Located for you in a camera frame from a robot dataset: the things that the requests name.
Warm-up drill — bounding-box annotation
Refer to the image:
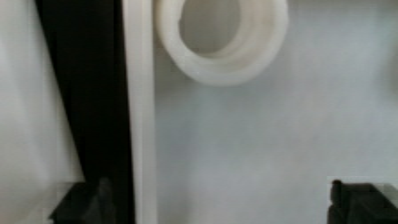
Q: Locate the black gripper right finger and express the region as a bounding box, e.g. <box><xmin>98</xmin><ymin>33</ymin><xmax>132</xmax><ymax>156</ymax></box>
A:
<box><xmin>327</xmin><ymin>180</ymin><xmax>398</xmax><ymax>224</ymax></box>

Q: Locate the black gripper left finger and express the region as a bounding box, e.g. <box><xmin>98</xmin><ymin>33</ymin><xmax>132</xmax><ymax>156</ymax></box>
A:
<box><xmin>50</xmin><ymin>178</ymin><xmax>118</xmax><ymax>224</ymax></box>

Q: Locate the white square tabletop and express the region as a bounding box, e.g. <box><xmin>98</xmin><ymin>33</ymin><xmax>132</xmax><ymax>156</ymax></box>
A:
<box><xmin>123</xmin><ymin>0</ymin><xmax>398</xmax><ymax>224</ymax></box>

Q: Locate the white U-shaped obstacle fence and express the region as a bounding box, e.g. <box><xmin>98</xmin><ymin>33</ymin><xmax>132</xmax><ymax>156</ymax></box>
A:
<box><xmin>0</xmin><ymin>0</ymin><xmax>84</xmax><ymax>224</ymax></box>

